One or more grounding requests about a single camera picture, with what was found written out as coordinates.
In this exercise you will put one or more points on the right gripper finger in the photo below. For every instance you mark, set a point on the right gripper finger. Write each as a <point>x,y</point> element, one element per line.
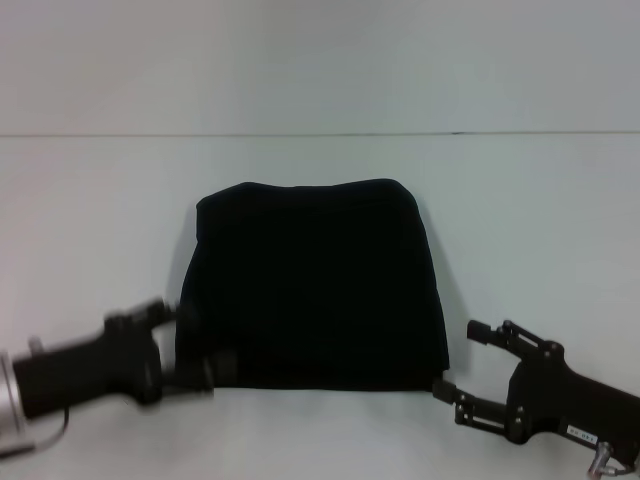
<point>475,405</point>
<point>505,337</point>

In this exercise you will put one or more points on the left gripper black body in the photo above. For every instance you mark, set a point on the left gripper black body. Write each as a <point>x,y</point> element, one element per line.
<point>90,362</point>

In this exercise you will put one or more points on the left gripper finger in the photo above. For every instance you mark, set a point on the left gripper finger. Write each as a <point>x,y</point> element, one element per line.
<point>200,372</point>
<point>160,312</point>

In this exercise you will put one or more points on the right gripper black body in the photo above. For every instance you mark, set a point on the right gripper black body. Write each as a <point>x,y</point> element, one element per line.
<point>570,400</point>

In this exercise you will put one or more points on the black shirt with FREE print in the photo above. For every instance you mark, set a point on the black shirt with FREE print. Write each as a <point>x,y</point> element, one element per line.
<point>315,285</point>

